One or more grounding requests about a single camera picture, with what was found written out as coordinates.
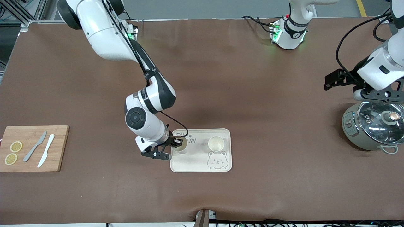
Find steel pot with glass lid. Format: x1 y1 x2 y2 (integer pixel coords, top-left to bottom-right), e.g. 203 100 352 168
342 102 404 155

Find grey plastic knife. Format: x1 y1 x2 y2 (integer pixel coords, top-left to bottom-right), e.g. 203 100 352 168
23 131 47 162

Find white IKEA cup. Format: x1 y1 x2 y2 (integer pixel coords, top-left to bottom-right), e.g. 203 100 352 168
208 136 225 152
172 136 189 155

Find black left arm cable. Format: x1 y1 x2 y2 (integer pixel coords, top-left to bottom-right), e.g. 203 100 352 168
336 6 393 85

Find white plastic knife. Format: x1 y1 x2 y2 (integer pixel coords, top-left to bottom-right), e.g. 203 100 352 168
37 134 55 168

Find brown table edge bracket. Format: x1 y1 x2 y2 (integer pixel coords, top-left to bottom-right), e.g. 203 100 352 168
194 209 217 227

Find wooden cutting board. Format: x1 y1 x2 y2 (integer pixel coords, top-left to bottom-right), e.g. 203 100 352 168
0 125 69 172

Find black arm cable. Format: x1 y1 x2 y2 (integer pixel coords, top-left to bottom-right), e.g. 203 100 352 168
336 6 393 85
104 0 189 141

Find black base cables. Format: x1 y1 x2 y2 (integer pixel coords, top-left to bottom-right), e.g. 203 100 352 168
242 15 274 33

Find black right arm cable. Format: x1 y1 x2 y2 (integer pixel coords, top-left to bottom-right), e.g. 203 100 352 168
104 0 189 141

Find glass pot lid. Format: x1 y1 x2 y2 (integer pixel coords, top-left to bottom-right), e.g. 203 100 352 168
358 102 404 146

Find cream bear print tray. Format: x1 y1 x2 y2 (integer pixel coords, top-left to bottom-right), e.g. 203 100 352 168
170 128 232 173

